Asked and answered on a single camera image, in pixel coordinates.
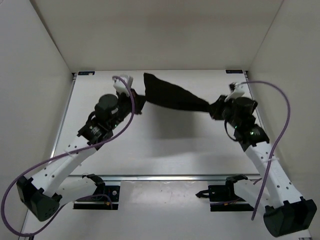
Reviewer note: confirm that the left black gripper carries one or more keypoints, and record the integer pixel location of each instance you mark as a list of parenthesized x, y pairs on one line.
[(140, 100)]

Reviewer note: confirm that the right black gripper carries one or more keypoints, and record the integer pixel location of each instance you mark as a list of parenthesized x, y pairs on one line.
[(215, 108)]

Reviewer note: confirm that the black skirt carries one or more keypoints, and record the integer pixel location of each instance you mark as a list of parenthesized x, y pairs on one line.
[(171, 96)]

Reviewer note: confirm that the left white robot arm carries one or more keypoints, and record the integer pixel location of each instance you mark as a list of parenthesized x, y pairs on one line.
[(45, 192)]

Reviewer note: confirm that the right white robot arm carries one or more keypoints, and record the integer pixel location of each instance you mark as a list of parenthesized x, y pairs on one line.
[(283, 207)]

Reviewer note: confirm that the right blue corner label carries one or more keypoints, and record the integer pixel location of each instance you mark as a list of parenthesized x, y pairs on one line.
[(234, 71)]

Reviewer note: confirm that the blue corner label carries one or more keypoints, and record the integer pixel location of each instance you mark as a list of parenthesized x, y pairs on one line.
[(86, 73), (234, 71)]

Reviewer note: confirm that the left blue corner label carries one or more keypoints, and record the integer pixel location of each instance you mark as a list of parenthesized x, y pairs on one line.
[(86, 73)]

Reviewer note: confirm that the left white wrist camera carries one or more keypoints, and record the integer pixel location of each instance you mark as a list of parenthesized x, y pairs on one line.
[(123, 84)]

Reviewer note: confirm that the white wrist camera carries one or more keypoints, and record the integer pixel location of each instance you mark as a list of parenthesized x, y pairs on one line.
[(236, 91), (123, 84)]

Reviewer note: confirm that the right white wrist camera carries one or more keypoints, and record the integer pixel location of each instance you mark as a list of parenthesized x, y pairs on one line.
[(236, 91)]

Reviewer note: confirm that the right aluminium side rail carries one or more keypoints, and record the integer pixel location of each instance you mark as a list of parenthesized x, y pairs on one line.
[(251, 91)]

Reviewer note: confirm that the aluminium side rail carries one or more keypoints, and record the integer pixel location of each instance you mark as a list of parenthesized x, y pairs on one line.
[(64, 113), (251, 91)]

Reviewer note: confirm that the left aluminium side rail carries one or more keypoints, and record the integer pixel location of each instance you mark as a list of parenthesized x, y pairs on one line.
[(64, 113)]

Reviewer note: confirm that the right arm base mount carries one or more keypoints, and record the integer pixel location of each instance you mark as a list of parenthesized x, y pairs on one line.
[(223, 198)]

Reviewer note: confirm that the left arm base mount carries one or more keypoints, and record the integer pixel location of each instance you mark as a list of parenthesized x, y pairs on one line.
[(105, 197)]

